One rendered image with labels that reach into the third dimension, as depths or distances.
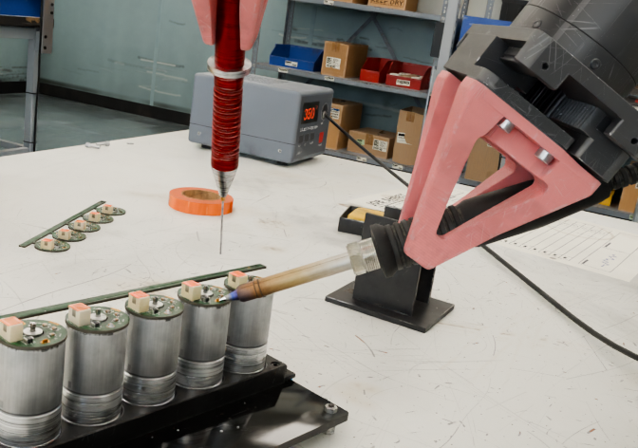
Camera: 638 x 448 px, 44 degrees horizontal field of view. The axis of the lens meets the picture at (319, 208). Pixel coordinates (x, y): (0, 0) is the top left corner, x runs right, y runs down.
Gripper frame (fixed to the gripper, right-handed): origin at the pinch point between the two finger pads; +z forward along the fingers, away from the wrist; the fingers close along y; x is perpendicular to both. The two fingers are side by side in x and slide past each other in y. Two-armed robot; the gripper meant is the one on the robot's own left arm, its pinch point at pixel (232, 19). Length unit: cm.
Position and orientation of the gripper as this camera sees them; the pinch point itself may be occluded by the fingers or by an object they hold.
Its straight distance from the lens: 28.5
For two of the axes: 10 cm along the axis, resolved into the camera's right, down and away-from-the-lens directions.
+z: -1.1, 8.2, 5.6
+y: -9.9, -1.6, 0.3
